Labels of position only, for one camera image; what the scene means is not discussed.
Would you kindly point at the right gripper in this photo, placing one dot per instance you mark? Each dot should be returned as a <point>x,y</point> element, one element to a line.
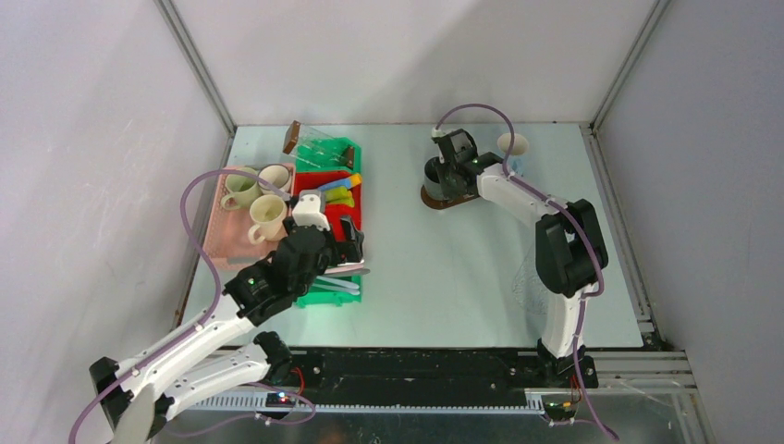
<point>448,192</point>

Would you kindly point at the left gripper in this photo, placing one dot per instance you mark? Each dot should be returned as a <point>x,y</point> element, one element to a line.
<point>350,245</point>

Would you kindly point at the light blue mug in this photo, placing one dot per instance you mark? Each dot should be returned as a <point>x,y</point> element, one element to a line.
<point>515,146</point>

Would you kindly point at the black mug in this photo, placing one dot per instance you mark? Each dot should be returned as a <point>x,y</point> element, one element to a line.
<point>431,180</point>

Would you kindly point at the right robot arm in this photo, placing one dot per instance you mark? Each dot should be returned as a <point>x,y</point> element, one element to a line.
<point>569,247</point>

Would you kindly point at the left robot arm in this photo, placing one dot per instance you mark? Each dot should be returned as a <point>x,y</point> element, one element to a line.
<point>177,372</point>

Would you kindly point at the brown wooden oval tray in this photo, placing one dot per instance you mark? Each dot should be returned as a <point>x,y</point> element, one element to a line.
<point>440,204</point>

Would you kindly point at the clear textured oval tray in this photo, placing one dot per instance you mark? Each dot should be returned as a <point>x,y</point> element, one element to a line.
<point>528,289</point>

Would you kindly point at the green bin with toothbrushes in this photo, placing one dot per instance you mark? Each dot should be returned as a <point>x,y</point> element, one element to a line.
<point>316,296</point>

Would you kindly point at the red plastic bin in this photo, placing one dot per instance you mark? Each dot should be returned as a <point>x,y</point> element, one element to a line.
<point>311,180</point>

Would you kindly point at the cream mug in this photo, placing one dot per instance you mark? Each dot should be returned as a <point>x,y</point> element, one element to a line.
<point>267,214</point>

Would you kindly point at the green bin at back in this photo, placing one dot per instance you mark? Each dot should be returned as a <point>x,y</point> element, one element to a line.
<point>328,154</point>

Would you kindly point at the clear holder with brown ends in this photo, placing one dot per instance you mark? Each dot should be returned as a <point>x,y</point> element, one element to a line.
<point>297,133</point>

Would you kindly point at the white ribbed mug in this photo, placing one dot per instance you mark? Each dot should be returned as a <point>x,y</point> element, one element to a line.
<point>277,180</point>

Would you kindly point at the green mug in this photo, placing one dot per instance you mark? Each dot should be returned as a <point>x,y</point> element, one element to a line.
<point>242,190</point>

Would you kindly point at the pink perforated basket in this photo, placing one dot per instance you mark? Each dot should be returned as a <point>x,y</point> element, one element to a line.
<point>226,241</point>

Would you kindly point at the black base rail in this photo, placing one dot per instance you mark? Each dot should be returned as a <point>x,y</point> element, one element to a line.
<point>433,380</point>

